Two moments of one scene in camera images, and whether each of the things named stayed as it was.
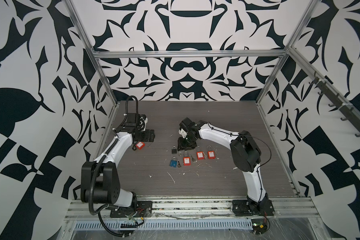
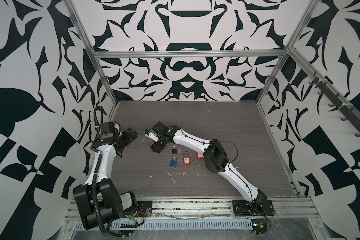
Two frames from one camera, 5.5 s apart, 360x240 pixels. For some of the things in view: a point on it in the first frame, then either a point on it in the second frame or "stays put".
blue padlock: [173, 162] stays put
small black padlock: [174, 150] stays put
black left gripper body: [145, 135] → [124, 138]
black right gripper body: [186, 143] → [159, 145]
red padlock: [200, 154] stays put
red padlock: [186, 160] stays put
